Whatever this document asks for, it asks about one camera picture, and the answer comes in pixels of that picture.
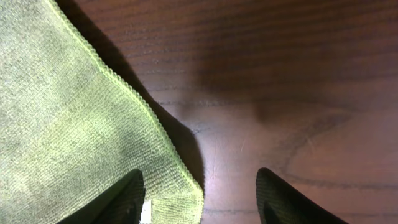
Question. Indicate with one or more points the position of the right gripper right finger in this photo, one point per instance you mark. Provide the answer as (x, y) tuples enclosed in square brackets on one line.
[(280, 203)]

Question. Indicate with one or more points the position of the green microfiber cloth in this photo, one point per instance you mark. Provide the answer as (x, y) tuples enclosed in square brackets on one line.
[(71, 127)]

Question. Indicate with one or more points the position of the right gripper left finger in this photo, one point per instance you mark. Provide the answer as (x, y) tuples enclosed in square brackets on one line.
[(122, 203)]

